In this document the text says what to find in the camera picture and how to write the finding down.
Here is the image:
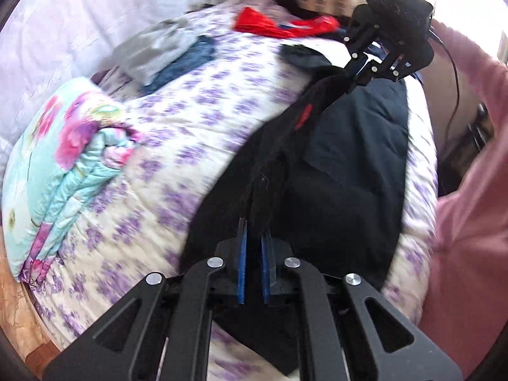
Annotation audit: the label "purple floral bedspread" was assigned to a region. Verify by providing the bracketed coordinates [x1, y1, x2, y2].
[20, 0, 439, 381]

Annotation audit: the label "red garment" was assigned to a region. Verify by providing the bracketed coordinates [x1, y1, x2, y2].
[234, 7, 342, 40]

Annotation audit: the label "black cable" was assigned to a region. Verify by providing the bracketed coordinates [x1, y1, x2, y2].
[429, 26, 461, 144]

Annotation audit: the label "folded teal floral quilt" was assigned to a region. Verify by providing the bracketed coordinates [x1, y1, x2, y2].
[2, 76, 144, 284]

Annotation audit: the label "dark furniture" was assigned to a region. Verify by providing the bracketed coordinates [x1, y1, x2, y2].
[437, 101, 498, 197]

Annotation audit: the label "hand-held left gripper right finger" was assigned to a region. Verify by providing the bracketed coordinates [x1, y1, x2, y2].
[260, 226, 463, 381]

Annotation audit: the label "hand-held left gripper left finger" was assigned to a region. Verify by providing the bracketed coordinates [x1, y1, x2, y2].
[43, 217, 249, 381]

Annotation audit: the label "grey garment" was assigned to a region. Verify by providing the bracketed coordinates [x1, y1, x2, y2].
[115, 18, 197, 86]

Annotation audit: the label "black pants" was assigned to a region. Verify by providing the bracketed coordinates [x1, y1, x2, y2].
[178, 63, 401, 376]

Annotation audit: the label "navy blue garment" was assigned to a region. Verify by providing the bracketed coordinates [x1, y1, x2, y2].
[302, 75, 410, 211]

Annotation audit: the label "dark jacket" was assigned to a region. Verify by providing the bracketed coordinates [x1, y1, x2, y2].
[280, 43, 338, 73]

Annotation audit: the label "person's pink clothing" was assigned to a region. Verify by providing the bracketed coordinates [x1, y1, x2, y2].
[421, 127, 508, 378]

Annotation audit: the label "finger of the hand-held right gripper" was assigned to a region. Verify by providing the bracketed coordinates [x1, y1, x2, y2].
[372, 41, 412, 83]
[342, 5, 382, 87]

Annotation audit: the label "blue jeans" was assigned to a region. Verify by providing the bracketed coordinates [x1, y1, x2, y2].
[141, 35, 217, 96]

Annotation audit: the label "person's right forearm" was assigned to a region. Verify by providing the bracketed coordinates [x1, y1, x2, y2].
[429, 18, 508, 147]

